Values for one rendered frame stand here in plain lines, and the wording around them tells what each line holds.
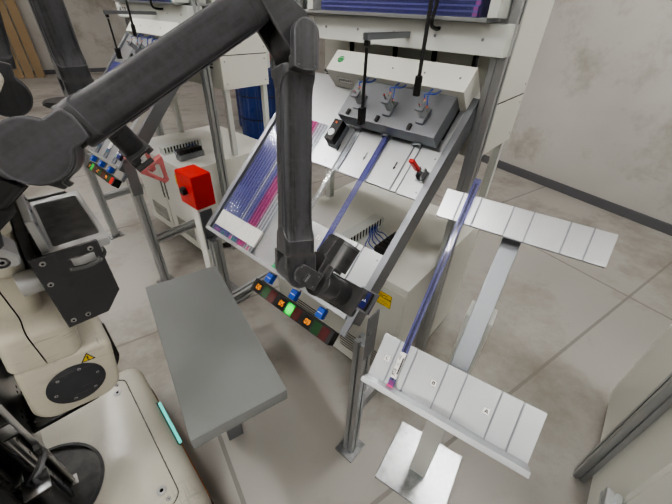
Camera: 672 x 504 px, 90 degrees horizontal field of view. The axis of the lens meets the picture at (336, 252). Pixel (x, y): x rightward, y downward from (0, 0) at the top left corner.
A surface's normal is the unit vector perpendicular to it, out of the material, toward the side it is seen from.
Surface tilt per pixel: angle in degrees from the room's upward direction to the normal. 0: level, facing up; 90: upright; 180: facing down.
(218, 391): 0
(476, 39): 90
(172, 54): 70
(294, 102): 75
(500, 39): 90
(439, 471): 0
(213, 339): 0
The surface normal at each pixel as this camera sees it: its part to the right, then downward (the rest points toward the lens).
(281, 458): 0.04, -0.81
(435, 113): -0.42, -0.30
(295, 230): 0.43, 0.09
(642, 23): -0.84, 0.29
